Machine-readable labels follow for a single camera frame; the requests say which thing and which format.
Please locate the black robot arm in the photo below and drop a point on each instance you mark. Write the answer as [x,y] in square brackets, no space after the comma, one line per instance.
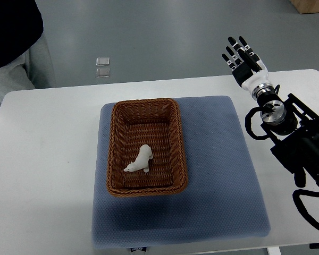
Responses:
[294,129]

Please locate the upper metal floor plate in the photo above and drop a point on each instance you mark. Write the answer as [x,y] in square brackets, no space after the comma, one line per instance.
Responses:
[102,61]

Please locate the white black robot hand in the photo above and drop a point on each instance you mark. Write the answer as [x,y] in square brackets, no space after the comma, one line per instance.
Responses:
[243,61]

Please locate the metal floor plate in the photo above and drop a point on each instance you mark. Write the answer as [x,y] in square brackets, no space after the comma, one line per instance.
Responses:
[102,72]
[102,61]

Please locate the brown wicker basket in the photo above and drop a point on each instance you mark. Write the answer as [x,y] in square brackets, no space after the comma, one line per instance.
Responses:
[157,123]

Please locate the wooden box corner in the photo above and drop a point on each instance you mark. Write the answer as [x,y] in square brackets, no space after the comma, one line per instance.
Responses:
[306,6]

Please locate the lower metal floor plate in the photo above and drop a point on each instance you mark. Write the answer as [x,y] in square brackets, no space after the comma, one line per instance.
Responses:
[102,72]

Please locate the white bear figurine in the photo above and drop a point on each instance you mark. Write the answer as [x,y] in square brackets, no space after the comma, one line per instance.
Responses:
[142,160]

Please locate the black mat label tag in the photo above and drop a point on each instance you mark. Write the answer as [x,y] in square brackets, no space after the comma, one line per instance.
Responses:
[144,249]

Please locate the person in grey trousers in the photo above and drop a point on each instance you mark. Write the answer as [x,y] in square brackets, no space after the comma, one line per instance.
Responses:
[25,61]

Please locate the blue grey cushion mat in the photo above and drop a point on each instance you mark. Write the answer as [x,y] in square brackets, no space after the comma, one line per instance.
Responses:
[222,200]

